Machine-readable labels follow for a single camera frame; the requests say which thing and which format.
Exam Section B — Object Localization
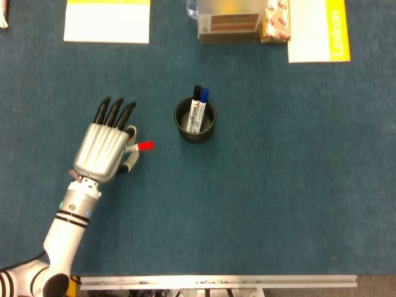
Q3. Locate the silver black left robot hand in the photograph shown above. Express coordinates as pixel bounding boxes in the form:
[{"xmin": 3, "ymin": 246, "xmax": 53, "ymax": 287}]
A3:
[{"xmin": 69, "ymin": 97, "xmax": 143, "ymax": 185}]

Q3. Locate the red-capped white marker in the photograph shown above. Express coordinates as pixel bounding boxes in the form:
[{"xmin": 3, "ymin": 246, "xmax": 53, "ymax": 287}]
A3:
[{"xmin": 125, "ymin": 141, "xmax": 155, "ymax": 153}]

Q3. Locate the black mesh pen cup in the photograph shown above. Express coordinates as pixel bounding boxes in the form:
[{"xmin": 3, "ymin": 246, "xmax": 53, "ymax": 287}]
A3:
[{"xmin": 174, "ymin": 95, "xmax": 217, "ymax": 143}]

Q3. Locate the black-capped marker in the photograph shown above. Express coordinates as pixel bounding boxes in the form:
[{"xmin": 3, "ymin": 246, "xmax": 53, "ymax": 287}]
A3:
[{"xmin": 185, "ymin": 85, "xmax": 202, "ymax": 134}]

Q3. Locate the blue-capped marker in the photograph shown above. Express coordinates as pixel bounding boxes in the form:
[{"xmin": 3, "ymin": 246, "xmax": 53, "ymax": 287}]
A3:
[{"xmin": 193, "ymin": 88, "xmax": 210, "ymax": 134}]

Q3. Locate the yellow white plain book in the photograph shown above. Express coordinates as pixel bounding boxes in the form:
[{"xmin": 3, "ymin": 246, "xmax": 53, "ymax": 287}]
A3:
[{"xmin": 63, "ymin": 0, "xmax": 152, "ymax": 45}]

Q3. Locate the blue felt table mat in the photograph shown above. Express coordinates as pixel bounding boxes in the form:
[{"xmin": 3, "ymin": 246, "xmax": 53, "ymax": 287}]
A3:
[{"xmin": 0, "ymin": 0, "xmax": 396, "ymax": 276}]

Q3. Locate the white printed snack bag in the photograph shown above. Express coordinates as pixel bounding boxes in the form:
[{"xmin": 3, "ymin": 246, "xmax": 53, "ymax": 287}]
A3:
[{"xmin": 0, "ymin": 0, "xmax": 10, "ymax": 29}]

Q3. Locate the clear plastic water bottle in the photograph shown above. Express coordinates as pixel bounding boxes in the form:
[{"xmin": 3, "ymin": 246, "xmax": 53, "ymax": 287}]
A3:
[{"xmin": 185, "ymin": 0, "xmax": 199, "ymax": 20}]

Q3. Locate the red brown picture card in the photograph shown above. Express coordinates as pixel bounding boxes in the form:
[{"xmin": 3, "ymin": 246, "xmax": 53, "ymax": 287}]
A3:
[{"xmin": 197, "ymin": 13, "xmax": 260, "ymax": 35}]

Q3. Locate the gold red printed snack pack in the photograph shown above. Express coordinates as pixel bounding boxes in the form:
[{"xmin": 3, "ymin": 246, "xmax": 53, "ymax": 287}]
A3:
[{"xmin": 259, "ymin": 0, "xmax": 291, "ymax": 43}]

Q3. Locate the yellow white Lexicon book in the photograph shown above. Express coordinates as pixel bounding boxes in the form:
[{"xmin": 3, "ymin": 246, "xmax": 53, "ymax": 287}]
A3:
[{"xmin": 287, "ymin": 0, "xmax": 351, "ymax": 64}]

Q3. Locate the aluminium profile rail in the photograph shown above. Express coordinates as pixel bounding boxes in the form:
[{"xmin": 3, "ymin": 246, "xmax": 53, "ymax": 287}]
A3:
[{"xmin": 79, "ymin": 274, "xmax": 358, "ymax": 291}]

